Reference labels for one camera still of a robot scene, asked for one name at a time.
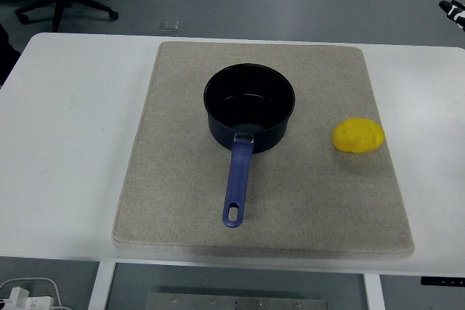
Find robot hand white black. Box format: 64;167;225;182
438;0;465;30

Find yellow potato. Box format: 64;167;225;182
331;117;385;154

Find black table control panel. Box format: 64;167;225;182
420;276;465;286

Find white table leg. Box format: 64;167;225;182
88;261;116;310
363;273;386;310

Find beige felt mat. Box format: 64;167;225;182
111;41;416;257

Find grey metal plate with screws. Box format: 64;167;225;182
145;291;330;310

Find dark object beside table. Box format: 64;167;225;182
0;23;21;88

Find white power strip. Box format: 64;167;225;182
0;287;55;310

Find blue pot with handle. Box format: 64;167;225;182
203;63;296;229

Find white power cable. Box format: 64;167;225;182
0;277;70;310

